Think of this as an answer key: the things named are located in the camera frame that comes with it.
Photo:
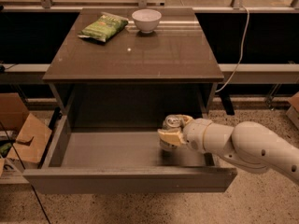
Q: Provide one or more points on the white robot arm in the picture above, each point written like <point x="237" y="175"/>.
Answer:
<point x="249" y="145"/>

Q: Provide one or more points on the white bowl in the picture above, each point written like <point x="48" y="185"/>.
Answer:
<point x="146" y="20"/>

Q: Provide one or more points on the open grey top drawer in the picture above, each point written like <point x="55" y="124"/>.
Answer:
<point x="91" y="154"/>

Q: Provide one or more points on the green chip bag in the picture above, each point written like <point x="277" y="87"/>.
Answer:
<point x="104" y="28"/>

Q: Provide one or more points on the brown cardboard box left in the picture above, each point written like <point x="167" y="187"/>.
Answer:
<point x="32" y="133"/>

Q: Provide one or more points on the cardboard box right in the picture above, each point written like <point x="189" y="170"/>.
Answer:
<point x="293" y="111"/>

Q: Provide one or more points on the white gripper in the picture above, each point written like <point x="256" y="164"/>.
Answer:
<point x="193" y="133"/>

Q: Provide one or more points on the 7up soda can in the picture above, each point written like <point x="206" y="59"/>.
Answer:
<point x="170" y="122"/>

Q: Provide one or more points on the grey cabinet with glossy top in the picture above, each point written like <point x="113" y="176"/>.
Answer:
<point x="134" y="80"/>

